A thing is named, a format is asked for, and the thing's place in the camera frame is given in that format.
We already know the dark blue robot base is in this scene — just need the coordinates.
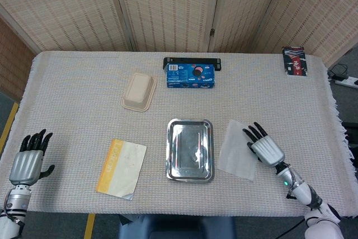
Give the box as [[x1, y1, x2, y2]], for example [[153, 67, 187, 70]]
[[117, 214, 237, 239]]

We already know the white woven tablecloth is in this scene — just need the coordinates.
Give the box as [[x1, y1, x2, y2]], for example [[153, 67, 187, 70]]
[[0, 50, 357, 218]]

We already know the yellow white Lexicon book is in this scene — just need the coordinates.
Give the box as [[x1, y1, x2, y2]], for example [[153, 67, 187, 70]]
[[96, 138, 148, 201]]

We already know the blue Oreo cookie box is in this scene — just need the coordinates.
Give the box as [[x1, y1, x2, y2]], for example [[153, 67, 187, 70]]
[[166, 63, 216, 90]]

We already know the white paper sheet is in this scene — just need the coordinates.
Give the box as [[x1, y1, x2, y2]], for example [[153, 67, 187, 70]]
[[216, 119, 258, 181]]

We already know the woven folding screen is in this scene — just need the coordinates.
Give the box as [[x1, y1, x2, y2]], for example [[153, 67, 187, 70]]
[[0, 0, 358, 102]]

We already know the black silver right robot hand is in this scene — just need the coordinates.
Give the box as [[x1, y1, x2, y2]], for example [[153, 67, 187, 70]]
[[242, 121, 286, 168]]

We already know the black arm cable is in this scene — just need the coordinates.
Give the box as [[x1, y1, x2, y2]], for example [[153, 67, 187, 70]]
[[285, 218, 307, 236]]

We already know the white power strip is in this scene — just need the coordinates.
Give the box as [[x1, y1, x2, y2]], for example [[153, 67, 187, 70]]
[[335, 76, 358, 88]]

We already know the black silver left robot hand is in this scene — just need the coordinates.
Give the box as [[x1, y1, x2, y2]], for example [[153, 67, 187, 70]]
[[9, 129, 55, 186]]

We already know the black flat device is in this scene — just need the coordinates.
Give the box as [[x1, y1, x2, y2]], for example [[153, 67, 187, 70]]
[[163, 57, 222, 71]]

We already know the beige upturned food container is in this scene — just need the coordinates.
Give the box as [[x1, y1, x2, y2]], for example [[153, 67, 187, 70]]
[[121, 72, 158, 113]]

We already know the silver metal tray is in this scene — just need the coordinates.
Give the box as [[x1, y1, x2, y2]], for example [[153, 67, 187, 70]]
[[166, 118, 215, 185]]

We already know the dark red printed box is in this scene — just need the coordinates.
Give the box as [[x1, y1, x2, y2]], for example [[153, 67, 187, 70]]
[[281, 45, 309, 77]]

